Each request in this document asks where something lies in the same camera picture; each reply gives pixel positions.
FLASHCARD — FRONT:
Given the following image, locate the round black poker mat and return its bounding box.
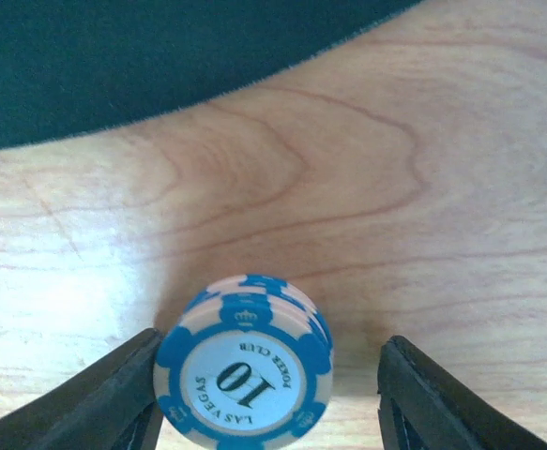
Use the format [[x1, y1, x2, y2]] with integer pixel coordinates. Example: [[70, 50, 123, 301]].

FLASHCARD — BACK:
[[0, 1, 410, 149]]

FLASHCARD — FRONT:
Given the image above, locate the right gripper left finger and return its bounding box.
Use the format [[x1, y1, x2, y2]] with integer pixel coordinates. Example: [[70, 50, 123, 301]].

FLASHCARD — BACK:
[[0, 328, 163, 449]]

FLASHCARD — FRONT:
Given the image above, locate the blue white poker chip stack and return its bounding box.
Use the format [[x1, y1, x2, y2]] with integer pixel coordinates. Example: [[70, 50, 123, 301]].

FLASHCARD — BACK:
[[153, 274, 334, 449]]

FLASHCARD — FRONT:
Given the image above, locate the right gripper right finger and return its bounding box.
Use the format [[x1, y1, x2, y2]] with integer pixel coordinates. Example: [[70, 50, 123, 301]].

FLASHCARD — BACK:
[[377, 336, 547, 449]]

